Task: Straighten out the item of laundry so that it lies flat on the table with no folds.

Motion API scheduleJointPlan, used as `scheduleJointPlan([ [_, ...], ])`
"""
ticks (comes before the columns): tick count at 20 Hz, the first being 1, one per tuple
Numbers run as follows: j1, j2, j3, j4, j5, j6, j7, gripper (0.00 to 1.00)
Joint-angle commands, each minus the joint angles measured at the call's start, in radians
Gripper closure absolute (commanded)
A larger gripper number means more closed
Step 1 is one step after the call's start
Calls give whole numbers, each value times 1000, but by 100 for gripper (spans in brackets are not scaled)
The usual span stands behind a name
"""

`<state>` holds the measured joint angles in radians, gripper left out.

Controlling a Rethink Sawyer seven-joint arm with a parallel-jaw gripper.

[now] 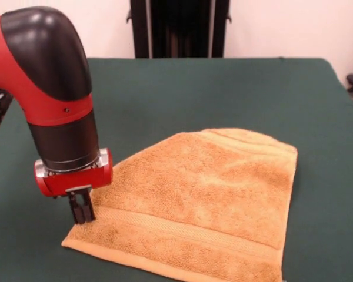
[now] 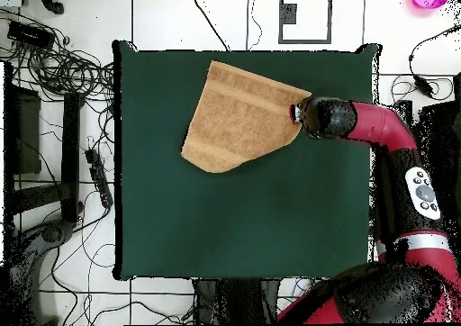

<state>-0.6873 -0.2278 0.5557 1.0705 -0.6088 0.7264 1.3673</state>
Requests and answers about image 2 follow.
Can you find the black cable with adapter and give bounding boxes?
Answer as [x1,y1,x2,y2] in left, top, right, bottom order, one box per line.
[407,23,461,99]

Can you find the black rectangular box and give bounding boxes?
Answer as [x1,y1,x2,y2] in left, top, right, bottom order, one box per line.
[6,19,56,50]

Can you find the dark flat panel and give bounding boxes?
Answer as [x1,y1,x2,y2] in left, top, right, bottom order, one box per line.
[419,102,461,199]
[5,84,42,176]

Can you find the black metal stand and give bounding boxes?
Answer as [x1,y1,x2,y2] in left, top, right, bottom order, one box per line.
[192,277,282,325]

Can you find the thin black cable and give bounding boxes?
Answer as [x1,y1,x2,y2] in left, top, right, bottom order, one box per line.
[246,0,263,51]

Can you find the dark green table cloth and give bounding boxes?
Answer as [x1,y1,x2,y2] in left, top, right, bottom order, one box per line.
[111,39,383,282]

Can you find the thick black cable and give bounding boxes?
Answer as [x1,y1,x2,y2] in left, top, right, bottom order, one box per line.
[193,0,231,52]

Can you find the black power strip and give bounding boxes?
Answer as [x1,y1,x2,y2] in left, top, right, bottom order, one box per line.
[85,148,114,209]

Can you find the small dark object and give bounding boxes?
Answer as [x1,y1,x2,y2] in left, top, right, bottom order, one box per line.
[40,0,66,16]

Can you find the black bar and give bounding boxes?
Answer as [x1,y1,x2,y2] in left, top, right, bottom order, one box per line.
[394,99,414,125]
[60,91,86,223]

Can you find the tangled black cables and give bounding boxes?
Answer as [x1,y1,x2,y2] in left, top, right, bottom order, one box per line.
[0,8,117,104]

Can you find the grey chair base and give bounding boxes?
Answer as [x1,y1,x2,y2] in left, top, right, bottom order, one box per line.
[6,217,78,325]

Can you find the pink round object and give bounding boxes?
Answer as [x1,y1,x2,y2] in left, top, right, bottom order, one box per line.
[410,0,451,12]

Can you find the grey rectangular floor frame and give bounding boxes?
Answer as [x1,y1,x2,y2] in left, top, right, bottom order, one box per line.
[277,0,332,45]

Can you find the tan terry towel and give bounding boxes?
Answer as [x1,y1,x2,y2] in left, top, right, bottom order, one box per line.
[180,59,313,175]

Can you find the cable tangle with blue wire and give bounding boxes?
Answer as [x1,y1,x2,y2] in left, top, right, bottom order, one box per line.
[278,277,325,305]

